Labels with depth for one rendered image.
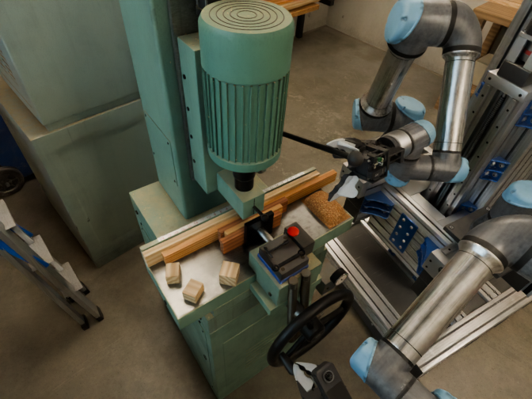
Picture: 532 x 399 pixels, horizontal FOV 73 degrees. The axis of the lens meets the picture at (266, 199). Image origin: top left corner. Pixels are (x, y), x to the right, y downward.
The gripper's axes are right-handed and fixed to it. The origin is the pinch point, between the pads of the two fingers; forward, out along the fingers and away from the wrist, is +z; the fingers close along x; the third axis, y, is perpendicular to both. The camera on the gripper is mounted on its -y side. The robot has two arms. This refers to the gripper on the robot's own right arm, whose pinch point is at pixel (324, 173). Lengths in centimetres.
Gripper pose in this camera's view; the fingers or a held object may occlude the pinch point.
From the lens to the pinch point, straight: 86.3
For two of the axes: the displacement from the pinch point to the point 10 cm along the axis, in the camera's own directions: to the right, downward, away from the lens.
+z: -8.2, 3.8, -4.3
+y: 5.7, 3.8, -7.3
